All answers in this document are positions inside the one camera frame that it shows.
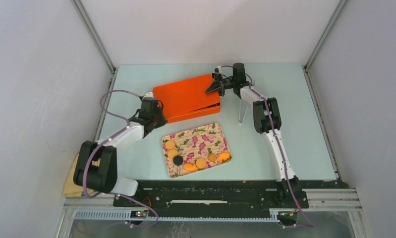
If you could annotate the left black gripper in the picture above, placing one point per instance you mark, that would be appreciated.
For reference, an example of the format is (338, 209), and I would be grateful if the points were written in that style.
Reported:
(162, 121)

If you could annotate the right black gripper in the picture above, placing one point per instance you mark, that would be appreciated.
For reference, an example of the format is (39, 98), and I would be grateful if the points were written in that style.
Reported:
(218, 86)

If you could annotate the orange cookie tin box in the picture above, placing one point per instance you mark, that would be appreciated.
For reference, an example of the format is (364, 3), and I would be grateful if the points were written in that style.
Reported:
(176, 117)

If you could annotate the orange tin lid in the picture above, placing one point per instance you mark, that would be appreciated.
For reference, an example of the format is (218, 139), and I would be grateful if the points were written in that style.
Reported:
(186, 95)

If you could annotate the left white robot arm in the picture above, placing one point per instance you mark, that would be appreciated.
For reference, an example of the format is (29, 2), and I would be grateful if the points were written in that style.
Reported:
(97, 164)

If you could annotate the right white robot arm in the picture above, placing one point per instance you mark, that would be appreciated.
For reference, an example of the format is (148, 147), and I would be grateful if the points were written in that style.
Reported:
(266, 120)

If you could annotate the tan round cookie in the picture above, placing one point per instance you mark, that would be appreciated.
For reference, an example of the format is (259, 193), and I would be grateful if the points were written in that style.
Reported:
(201, 163)
(170, 144)
(172, 153)

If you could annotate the black round cookie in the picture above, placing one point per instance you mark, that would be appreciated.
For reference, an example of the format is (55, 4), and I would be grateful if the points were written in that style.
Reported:
(178, 160)

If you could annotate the floral cookie tray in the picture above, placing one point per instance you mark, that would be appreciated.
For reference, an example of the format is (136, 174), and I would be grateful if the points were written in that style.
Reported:
(196, 143)

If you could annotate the orange pumpkin cookie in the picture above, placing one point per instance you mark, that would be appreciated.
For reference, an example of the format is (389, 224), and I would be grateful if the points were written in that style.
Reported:
(190, 167)
(224, 156)

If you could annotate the small tan cookie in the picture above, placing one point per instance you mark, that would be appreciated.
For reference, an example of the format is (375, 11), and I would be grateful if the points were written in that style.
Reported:
(212, 158)

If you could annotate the yellow cloth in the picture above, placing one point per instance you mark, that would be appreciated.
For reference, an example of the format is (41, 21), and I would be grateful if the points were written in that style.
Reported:
(70, 189)

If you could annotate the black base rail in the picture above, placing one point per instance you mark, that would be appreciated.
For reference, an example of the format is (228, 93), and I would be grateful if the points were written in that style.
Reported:
(214, 199)

